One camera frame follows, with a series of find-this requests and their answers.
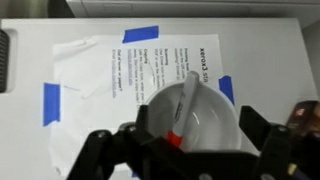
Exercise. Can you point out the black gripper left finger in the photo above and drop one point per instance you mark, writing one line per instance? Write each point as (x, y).
(100, 153)

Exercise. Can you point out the white and green ceramic cup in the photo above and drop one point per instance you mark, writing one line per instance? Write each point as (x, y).
(213, 123)

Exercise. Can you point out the dark brown cardboard box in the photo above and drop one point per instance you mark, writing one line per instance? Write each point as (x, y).
(305, 116)

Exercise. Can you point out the white marker pen red cap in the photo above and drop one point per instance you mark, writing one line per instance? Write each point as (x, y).
(185, 106)

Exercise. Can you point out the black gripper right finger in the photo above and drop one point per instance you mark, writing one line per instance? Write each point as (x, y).
(275, 146)

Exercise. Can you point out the white printed instruction paper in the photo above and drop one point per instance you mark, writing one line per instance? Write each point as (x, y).
(100, 100)

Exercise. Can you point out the blue tape strip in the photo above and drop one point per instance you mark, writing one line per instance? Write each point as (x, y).
(135, 174)
(51, 104)
(140, 33)
(227, 88)

